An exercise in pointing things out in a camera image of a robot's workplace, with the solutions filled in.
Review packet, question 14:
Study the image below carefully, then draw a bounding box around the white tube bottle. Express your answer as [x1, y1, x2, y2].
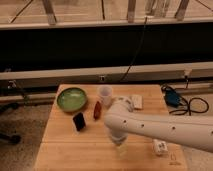
[153, 139, 168, 156]

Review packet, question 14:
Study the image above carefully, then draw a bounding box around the black hanging cable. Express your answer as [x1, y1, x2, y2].
[119, 16, 149, 82]

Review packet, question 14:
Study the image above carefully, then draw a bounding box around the black eraser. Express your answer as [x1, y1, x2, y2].
[73, 113, 86, 131]

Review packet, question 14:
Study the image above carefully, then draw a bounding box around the red-brown oblong object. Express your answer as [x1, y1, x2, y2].
[93, 101, 102, 120]

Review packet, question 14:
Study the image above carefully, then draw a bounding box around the black cable on floor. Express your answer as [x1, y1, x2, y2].
[160, 83, 210, 117]

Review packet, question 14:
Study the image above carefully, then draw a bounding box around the translucent plastic cup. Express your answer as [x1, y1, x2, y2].
[97, 85, 113, 107]

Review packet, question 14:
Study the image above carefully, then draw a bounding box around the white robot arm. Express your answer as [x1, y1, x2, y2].
[104, 96, 213, 153]

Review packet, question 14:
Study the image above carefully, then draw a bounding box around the green bowl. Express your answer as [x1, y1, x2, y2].
[57, 87, 87, 112]

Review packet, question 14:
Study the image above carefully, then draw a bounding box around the white rectangular block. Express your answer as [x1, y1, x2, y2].
[131, 95, 143, 109]

